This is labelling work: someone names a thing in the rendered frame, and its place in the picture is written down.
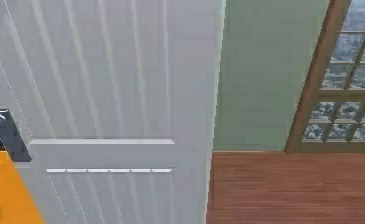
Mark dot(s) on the white panelled room door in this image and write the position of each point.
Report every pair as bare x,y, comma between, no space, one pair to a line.
116,83

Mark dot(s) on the wooden framed window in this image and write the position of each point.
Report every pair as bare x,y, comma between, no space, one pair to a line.
340,96

